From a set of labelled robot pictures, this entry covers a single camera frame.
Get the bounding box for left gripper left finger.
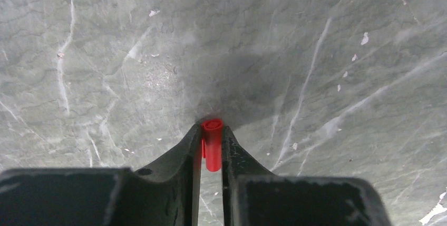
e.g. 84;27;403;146
1;124;202;225

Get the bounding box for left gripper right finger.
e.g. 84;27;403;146
222;127;391;225

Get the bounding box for red marker cap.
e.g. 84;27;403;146
201;119;224;172

